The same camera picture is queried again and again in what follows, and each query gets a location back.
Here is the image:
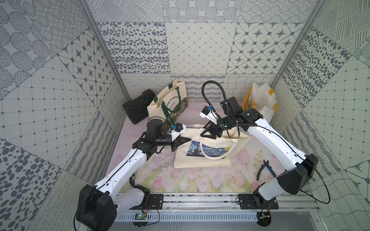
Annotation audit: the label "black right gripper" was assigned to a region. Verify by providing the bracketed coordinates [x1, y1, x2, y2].
[201, 114, 236, 140]

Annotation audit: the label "starry night canvas tote bag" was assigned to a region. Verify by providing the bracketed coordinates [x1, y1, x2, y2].
[174, 125, 251, 168]

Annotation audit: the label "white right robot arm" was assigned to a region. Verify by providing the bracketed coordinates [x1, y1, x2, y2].
[200, 97, 318, 207]

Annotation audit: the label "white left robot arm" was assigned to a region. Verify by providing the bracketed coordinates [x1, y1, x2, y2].
[73, 119, 191, 231]

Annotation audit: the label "pink floral table mat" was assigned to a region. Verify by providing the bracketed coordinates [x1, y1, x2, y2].
[104, 102, 284, 193]

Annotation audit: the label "black plastic tool case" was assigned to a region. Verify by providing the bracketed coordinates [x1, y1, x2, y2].
[122, 89, 155, 125]

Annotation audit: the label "left circuit board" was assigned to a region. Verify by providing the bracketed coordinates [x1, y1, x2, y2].
[133, 213, 148, 227]

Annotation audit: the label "circuit board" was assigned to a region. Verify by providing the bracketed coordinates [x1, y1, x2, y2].
[133, 213, 148, 227]
[257, 212, 272, 227]

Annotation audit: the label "right circuit board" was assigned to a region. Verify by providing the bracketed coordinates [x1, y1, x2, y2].
[257, 212, 272, 227]

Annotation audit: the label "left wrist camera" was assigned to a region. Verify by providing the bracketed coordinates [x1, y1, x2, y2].
[170, 123, 187, 141]

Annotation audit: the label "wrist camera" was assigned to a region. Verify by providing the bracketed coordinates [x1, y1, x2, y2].
[199, 106, 219, 125]
[170, 123, 187, 141]

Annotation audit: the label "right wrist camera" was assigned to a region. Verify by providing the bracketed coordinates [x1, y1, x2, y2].
[199, 106, 219, 125]

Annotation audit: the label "black corrugated cable hose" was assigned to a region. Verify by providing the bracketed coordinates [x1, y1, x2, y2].
[201, 80, 229, 116]

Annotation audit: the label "green handled exhibition tote bag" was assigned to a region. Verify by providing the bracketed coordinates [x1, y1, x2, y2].
[147, 80, 188, 134]

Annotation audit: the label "yellow handled white bag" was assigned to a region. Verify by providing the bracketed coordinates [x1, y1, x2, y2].
[242, 82, 279, 123]

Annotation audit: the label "aluminium mounting rail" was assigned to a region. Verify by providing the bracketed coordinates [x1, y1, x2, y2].
[82, 192, 321, 213]

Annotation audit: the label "blue handled pliers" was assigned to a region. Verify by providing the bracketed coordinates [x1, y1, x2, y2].
[256, 159, 279, 182]

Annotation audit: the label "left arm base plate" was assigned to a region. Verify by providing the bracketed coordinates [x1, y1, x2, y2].
[130, 194, 164, 210]

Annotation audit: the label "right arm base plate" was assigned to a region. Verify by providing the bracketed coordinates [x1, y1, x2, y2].
[235, 193, 279, 210]

